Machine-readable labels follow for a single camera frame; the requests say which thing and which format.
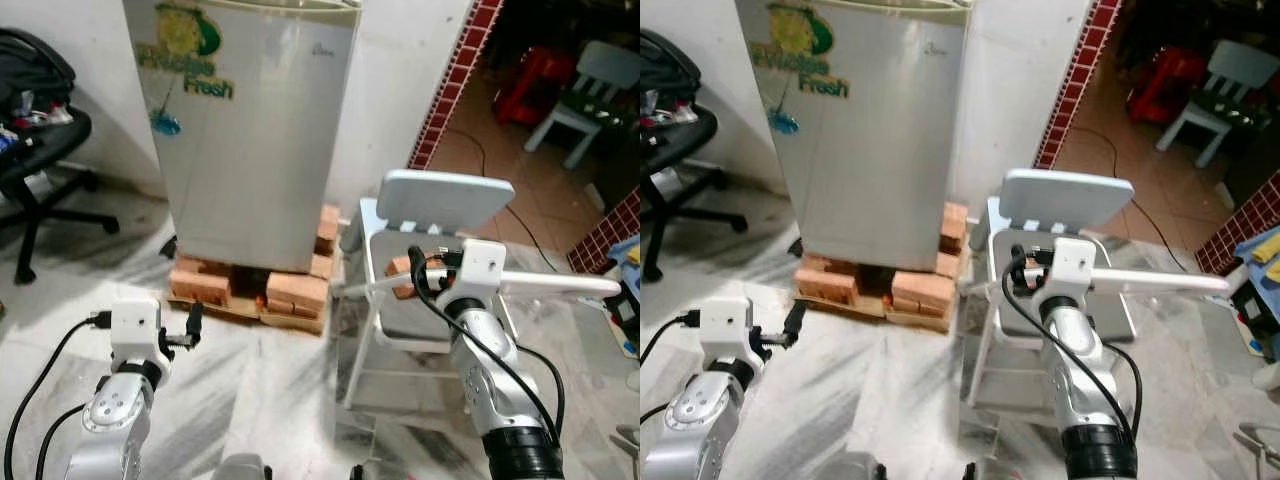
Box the wide orange brick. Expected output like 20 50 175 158
890 270 956 316
264 272 331 319

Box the black office chair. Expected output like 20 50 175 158
640 28 749 283
0 28 121 286

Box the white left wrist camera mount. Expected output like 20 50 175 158
110 298 166 363
700 298 754 363

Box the blue plastic crate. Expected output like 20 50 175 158
606 235 641 278
1231 228 1280 287

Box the silver mini fridge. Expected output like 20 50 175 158
735 0 971 273
122 0 363 273

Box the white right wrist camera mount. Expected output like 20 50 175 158
1045 237 1098 301
455 238 508 303

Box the black device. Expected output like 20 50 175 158
604 279 641 349
1230 280 1280 353

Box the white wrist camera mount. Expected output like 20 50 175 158
110 298 166 363
700 298 754 363
1045 237 1098 301
455 238 508 303

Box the thin black floor cable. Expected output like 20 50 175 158
1085 125 1196 271
445 125 566 273

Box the small white slatted chair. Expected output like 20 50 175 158
524 40 641 171
1157 40 1280 169

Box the large white plastic chair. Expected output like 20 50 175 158
965 168 1233 407
333 168 623 411

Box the long orange brick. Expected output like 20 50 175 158
795 253 861 304
168 254 234 304

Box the red plastic stool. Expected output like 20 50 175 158
492 45 578 128
1127 45 1208 126

